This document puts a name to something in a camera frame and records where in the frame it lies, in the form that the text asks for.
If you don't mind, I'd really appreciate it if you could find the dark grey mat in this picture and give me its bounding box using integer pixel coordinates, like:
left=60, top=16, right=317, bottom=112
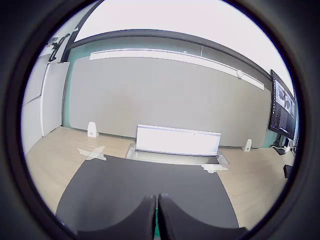
left=55, top=154, right=240, bottom=230

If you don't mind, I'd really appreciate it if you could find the small black box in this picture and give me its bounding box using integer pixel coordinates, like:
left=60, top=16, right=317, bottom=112
left=283, top=164, right=294, bottom=179

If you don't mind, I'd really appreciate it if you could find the white tape piece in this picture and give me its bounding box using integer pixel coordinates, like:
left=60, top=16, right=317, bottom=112
left=200, top=163, right=230, bottom=175
left=76, top=146, right=107, bottom=162

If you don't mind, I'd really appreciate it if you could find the small white bracket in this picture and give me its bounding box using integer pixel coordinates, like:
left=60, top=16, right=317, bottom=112
left=241, top=138, right=253, bottom=152
left=86, top=121, right=99, bottom=138

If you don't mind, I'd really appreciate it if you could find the white side panel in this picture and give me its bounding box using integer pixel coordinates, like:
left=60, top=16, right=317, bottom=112
left=41, top=61, right=71, bottom=137

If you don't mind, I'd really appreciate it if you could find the black computer screen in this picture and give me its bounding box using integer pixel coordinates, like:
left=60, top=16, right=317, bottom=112
left=267, top=69, right=298, bottom=141

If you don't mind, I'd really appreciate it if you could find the white cable duct lid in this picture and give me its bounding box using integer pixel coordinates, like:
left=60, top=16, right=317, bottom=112
left=136, top=124, right=222, bottom=158

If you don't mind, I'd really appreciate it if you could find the grey cable duct frame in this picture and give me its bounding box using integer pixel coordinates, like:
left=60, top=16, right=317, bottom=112
left=125, top=143, right=230, bottom=166

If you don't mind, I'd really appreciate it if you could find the grey desk partition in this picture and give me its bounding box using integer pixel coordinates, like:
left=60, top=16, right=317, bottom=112
left=67, top=56, right=273, bottom=148

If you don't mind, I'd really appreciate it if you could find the white rail on partition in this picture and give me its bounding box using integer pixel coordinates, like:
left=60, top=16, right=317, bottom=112
left=89, top=48, right=265, bottom=90

